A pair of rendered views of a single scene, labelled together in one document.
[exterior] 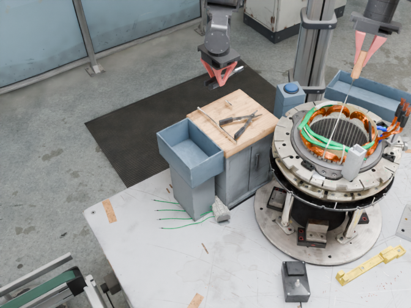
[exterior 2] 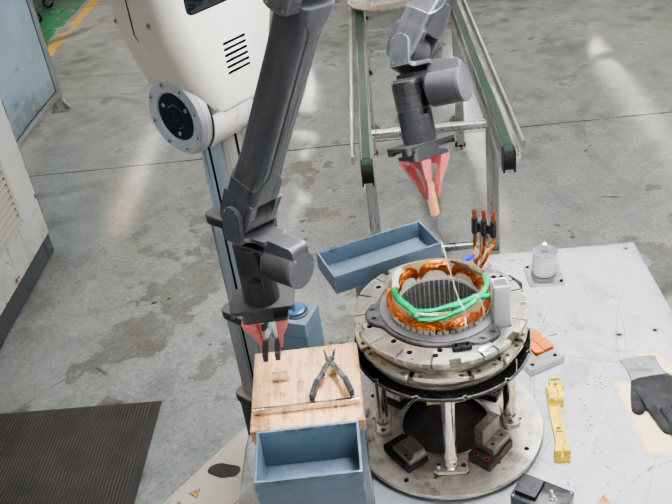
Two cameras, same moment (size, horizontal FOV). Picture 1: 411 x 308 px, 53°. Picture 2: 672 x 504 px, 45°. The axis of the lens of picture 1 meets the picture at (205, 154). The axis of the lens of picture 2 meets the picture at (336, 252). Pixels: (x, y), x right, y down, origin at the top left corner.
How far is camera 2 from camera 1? 0.77 m
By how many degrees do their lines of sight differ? 43
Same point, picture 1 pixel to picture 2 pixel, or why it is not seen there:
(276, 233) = (458, 484)
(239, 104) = (285, 366)
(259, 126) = (346, 366)
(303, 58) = not seen: hidden behind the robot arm
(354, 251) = (533, 421)
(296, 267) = (531, 483)
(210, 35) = (294, 265)
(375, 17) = (427, 138)
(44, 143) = not seen: outside the picture
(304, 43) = not seen: hidden behind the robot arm
